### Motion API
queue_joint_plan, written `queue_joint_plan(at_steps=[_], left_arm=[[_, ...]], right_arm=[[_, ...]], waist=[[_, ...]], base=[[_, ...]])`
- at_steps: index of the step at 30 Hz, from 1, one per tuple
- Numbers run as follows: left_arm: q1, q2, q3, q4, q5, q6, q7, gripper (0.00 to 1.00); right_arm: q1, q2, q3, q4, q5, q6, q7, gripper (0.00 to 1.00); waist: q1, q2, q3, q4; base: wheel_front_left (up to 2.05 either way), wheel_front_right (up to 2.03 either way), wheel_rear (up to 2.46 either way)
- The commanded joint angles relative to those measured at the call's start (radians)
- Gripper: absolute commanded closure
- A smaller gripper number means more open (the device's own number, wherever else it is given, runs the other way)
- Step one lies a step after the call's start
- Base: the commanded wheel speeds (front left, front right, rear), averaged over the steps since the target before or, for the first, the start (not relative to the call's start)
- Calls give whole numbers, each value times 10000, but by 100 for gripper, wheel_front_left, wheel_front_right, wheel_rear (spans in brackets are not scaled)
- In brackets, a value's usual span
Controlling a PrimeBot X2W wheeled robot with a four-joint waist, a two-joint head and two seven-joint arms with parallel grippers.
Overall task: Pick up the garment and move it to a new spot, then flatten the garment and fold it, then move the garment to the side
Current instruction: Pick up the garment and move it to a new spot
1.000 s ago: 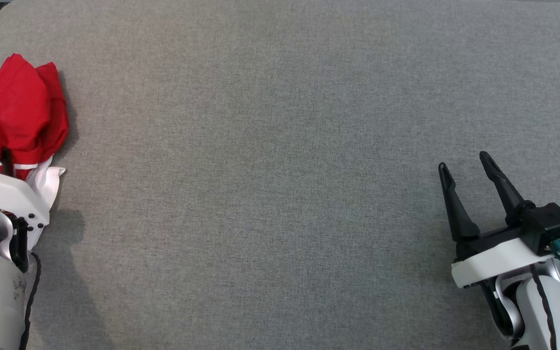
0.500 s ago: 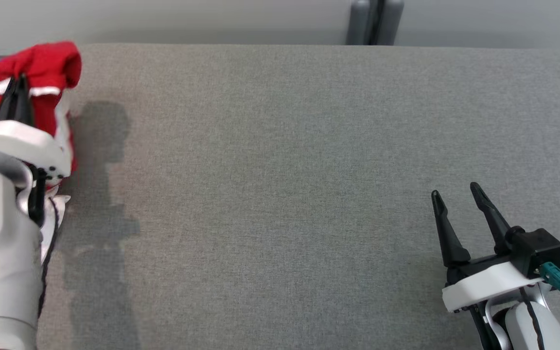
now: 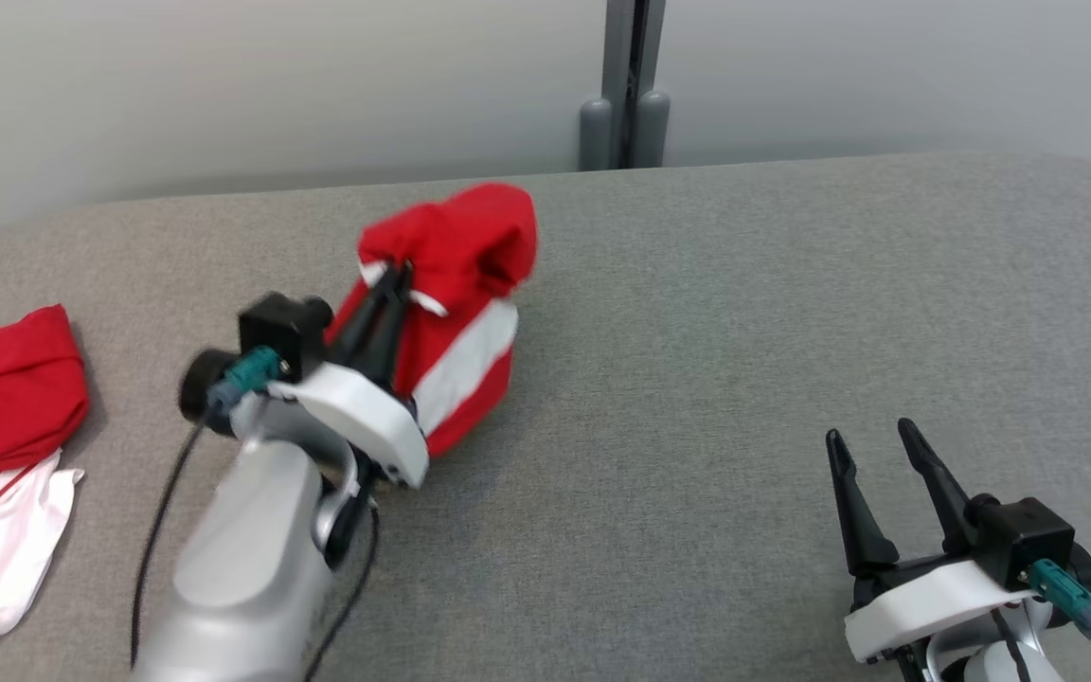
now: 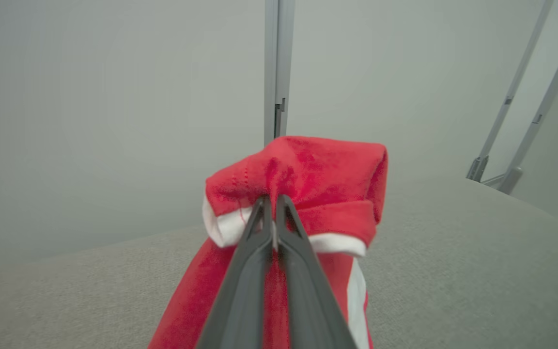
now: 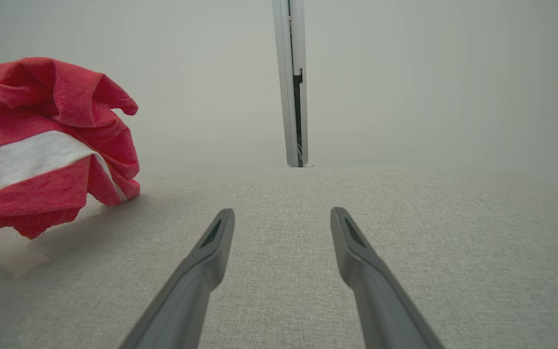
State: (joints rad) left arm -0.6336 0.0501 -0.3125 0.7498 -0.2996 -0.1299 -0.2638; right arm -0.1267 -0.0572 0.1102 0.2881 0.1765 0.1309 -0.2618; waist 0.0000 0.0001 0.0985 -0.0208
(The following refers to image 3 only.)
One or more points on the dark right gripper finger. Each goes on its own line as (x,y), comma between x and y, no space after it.
(858,521)
(938,493)

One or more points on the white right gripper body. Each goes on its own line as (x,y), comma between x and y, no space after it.
(924,601)

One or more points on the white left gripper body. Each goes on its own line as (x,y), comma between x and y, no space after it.
(366,417)

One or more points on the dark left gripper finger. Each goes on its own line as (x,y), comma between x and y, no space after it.
(361,327)
(389,346)

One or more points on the red garment wide white band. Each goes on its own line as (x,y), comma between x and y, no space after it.
(470,246)

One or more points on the red garment striped white trim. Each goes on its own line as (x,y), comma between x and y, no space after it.
(6,398)

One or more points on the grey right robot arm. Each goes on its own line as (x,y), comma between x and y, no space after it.
(991,663)

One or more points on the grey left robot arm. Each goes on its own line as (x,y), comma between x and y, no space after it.
(242,568)

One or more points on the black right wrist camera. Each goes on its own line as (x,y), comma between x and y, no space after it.
(1028,540)

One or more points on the grey partition post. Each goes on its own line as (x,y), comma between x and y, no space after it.
(617,57)

